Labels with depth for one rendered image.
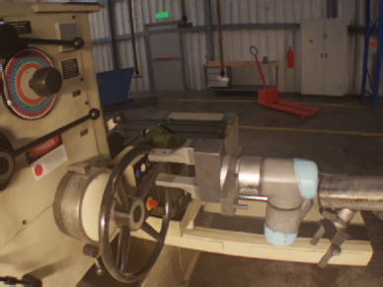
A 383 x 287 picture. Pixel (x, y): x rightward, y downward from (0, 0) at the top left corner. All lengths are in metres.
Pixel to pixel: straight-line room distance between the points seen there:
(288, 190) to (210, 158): 0.16
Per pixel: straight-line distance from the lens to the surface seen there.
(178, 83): 8.52
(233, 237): 1.52
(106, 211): 0.58
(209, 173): 0.52
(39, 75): 0.63
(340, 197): 0.62
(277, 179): 0.50
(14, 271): 0.76
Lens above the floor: 1.74
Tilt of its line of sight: 23 degrees down
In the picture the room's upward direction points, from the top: 5 degrees counter-clockwise
